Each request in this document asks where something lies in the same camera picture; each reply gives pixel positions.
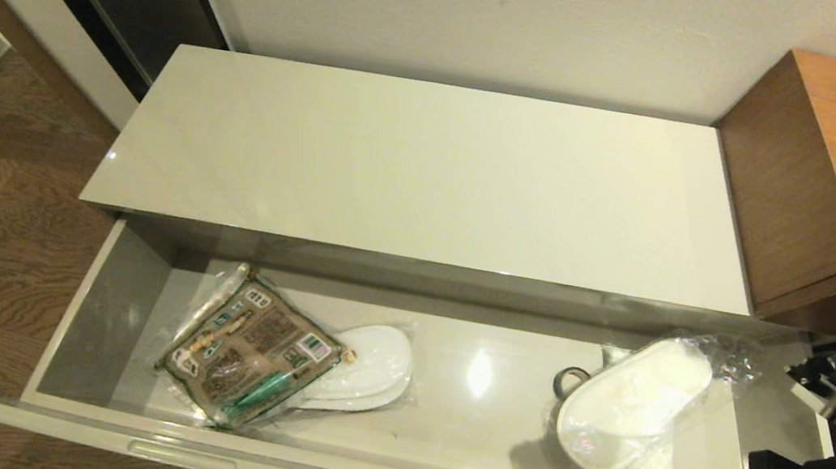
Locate white slippers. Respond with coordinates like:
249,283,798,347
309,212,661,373
284,312,424,426
544,313,768,469

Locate black tape roll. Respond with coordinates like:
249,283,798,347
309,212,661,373
550,364,592,404

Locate brown grain package green print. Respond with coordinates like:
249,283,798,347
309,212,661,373
148,253,367,446

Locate glossy white drawer cabinet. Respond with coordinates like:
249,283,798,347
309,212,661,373
71,33,836,361

